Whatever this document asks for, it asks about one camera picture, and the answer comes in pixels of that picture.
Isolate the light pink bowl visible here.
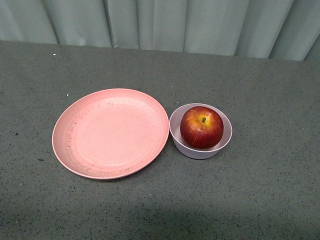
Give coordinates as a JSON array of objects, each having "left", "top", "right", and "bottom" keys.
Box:
[{"left": 169, "top": 103, "right": 233, "bottom": 160}]

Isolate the red apple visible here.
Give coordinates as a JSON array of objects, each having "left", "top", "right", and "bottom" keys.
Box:
[{"left": 180, "top": 106, "right": 224, "bottom": 150}]

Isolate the pink round plate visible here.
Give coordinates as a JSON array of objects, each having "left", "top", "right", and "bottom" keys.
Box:
[{"left": 52, "top": 88, "right": 169, "bottom": 180}]

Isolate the grey-white curtain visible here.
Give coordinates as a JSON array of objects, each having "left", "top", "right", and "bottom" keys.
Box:
[{"left": 0, "top": 0, "right": 320, "bottom": 61}]

